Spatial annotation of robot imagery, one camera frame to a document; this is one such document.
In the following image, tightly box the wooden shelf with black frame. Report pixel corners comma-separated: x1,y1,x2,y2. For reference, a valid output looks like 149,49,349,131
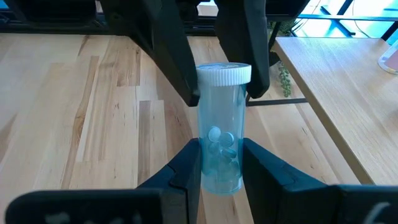
245,21,398,186

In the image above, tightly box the potted green succulent plant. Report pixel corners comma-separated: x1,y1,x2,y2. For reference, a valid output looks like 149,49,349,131
267,19,296,98

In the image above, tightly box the clear plastic pill bottle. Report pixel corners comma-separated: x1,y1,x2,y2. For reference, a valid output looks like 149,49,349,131
377,39,398,75

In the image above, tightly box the blue pill vial white cap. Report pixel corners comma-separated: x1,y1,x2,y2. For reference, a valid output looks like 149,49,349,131
195,62,252,196

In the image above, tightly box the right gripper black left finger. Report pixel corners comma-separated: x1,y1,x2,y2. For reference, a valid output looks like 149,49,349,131
4,138,203,224

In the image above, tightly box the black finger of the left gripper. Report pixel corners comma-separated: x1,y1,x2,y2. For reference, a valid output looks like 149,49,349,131
136,0,200,106
215,0,271,100

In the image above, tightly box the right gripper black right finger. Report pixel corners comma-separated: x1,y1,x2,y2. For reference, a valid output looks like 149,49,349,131
242,138,398,224

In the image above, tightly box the black aluminium table frame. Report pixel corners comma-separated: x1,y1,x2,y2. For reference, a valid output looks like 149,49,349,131
0,17,218,35

